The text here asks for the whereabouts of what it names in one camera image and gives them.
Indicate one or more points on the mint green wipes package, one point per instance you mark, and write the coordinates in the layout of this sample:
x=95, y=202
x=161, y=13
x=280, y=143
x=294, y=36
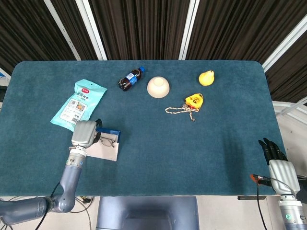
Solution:
x=76, y=103

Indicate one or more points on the teal velvet table cloth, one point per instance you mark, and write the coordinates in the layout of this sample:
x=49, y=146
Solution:
x=180, y=148

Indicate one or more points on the thin white frame post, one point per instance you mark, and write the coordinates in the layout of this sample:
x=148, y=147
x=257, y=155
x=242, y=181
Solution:
x=62, y=30

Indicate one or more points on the dark brown pleated curtain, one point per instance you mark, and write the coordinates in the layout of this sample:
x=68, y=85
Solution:
x=144, y=24

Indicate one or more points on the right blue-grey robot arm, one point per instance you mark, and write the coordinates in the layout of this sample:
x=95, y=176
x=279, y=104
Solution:
x=292, y=214

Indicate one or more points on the yellow pear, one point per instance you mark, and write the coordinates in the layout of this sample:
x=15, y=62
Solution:
x=206, y=78

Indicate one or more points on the cream ceramic bowl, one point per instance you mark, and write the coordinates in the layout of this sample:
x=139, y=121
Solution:
x=158, y=87

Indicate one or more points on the white aluminium frame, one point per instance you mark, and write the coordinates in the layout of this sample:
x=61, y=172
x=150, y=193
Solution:
x=287, y=112

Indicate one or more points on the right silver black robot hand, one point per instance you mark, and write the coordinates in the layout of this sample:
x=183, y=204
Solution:
x=283, y=176

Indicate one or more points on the blue patterned glasses case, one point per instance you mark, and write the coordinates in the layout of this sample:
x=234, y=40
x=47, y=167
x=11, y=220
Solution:
x=105, y=153

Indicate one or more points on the small cola bottle blue label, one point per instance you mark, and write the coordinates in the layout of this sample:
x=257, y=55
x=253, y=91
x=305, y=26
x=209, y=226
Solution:
x=130, y=78

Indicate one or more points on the wide white frame post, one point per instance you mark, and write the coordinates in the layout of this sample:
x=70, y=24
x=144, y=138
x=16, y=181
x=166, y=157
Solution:
x=188, y=30
x=283, y=44
x=92, y=30

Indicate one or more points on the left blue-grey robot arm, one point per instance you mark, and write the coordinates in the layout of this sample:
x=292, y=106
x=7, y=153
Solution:
x=70, y=177

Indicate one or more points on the yellow tape measure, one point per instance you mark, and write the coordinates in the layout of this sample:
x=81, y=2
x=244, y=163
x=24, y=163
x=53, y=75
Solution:
x=194, y=100

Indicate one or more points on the eyeglasses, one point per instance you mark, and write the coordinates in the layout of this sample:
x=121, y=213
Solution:
x=105, y=141

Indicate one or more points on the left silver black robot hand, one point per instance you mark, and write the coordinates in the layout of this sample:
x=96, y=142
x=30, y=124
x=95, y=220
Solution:
x=84, y=133

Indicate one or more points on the black power plug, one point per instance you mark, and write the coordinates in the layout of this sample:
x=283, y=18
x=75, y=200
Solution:
x=86, y=199

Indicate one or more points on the blue-grey robot torso base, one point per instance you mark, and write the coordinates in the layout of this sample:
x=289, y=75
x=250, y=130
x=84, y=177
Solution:
x=147, y=213

